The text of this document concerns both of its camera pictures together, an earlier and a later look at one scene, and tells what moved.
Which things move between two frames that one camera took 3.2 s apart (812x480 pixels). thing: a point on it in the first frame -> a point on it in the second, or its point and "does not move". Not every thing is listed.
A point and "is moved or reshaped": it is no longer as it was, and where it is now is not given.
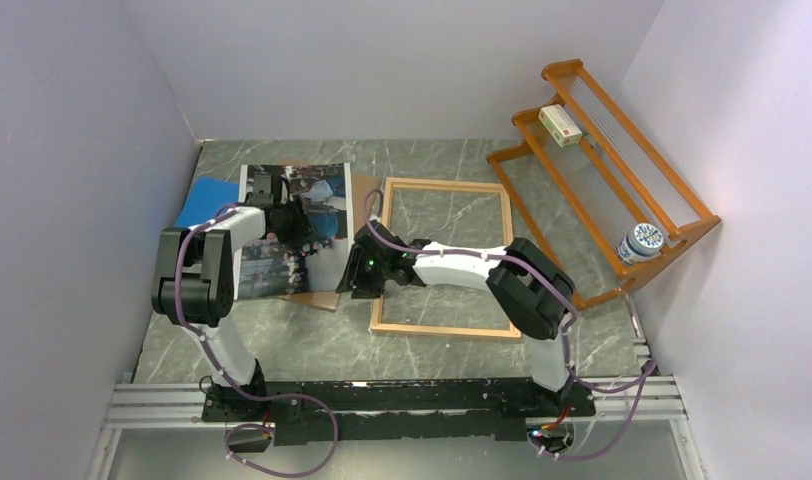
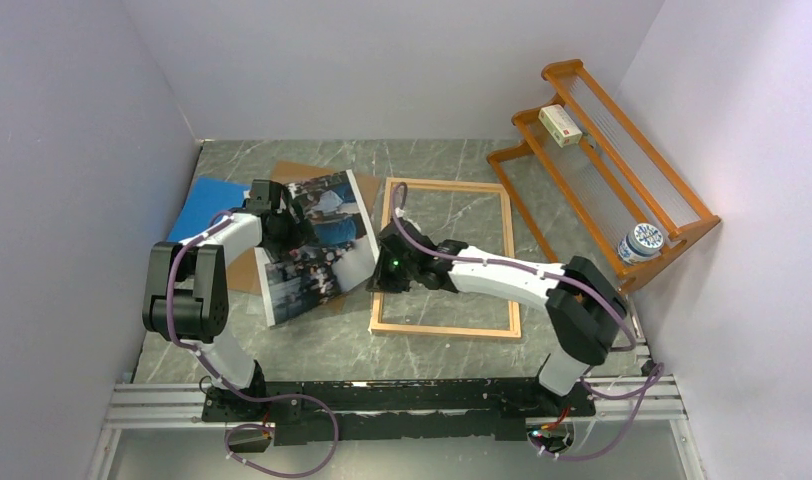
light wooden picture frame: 441,185 does not move
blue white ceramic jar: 642,243 does not move
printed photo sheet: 268,269 is moved or reshaped
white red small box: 560,126 does not move
